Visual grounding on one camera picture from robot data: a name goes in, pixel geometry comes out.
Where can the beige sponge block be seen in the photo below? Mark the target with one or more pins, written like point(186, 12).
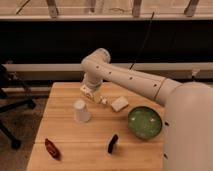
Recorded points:
point(119, 104)

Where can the white tube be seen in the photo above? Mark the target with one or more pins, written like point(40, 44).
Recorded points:
point(89, 94)

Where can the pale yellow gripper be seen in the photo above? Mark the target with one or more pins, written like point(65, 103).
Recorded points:
point(97, 96)

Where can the white ceramic cup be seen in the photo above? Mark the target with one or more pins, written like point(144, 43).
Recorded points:
point(81, 113)

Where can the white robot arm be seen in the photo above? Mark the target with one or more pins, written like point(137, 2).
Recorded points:
point(188, 118)

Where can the green bowl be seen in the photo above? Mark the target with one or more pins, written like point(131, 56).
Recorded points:
point(144, 122)

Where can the black office chair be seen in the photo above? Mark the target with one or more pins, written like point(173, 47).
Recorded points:
point(5, 76)

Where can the red brown pepper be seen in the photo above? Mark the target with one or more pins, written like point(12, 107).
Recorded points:
point(52, 149)

